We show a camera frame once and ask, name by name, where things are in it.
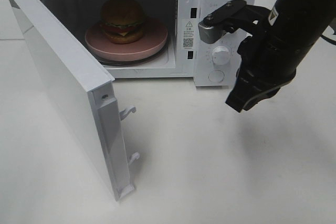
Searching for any pink round plate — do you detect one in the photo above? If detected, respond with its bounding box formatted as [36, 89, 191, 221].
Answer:
[85, 18, 168, 62]

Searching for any burger with lettuce and tomato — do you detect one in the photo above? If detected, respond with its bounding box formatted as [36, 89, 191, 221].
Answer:
[100, 0, 146, 45]

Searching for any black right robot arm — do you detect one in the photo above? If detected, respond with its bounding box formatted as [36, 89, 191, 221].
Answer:
[198, 0, 335, 112]

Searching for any white microwave oven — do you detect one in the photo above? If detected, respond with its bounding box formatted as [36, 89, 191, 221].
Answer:
[40, 0, 254, 87]

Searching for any glass microwave turntable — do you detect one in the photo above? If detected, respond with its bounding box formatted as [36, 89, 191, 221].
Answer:
[94, 46, 168, 67]

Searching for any round white door release button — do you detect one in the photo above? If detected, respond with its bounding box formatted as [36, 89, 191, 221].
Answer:
[208, 70, 225, 83]

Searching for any white microwave door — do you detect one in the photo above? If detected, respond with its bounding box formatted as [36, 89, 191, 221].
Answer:
[9, 0, 139, 200]

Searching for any white timer knob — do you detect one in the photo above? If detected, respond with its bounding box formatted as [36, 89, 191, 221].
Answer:
[212, 46, 231, 65]

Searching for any white warning label sticker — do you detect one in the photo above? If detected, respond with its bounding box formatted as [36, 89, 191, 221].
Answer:
[181, 19, 197, 49]

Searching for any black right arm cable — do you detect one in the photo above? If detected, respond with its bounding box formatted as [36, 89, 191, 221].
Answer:
[320, 31, 336, 45]

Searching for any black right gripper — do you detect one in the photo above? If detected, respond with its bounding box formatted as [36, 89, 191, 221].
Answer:
[198, 0, 297, 113]

